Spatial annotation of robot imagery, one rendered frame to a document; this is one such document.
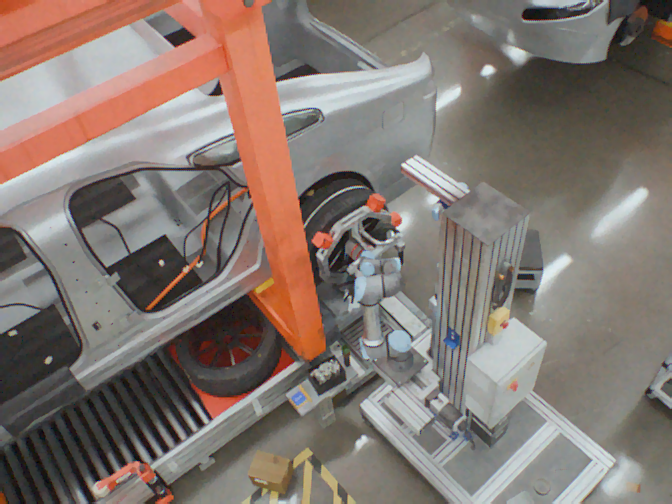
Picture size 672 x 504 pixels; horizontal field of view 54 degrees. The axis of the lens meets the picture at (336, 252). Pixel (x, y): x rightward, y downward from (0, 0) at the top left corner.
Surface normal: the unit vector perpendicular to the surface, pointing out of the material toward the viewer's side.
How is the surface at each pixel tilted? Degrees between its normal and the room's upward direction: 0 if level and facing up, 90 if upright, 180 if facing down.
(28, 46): 0
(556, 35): 90
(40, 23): 90
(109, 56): 8
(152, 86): 90
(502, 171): 0
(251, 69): 90
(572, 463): 0
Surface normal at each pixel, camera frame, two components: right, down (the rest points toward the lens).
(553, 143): -0.09, -0.63
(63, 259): 0.56, 0.45
